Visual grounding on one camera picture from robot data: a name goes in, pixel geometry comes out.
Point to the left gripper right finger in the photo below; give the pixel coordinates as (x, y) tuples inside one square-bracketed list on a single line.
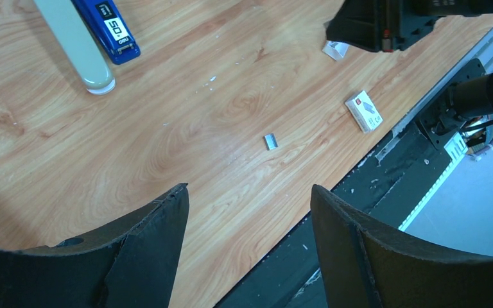
[(399, 268)]

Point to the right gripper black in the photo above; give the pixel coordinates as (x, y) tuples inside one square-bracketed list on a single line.
[(378, 25)]

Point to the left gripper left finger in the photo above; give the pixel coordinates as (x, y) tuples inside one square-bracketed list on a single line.
[(130, 262)]

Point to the small grey staple box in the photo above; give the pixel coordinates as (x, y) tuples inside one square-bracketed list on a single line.
[(335, 50)]

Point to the staple box with red mark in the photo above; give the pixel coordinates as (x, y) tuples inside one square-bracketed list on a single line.
[(364, 111)]

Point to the strip of metal staples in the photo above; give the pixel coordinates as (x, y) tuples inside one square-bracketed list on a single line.
[(270, 141)]

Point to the blue black stapler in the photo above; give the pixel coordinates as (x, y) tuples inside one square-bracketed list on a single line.
[(107, 25)]

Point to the grey white stapler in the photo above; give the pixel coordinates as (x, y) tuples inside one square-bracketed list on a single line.
[(78, 45)]

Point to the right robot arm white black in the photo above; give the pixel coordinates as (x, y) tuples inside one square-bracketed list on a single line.
[(466, 100)]

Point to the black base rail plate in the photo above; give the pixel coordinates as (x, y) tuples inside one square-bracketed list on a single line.
[(387, 184)]

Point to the white slotted cable duct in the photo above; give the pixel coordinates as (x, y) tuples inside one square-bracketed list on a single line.
[(456, 149)]

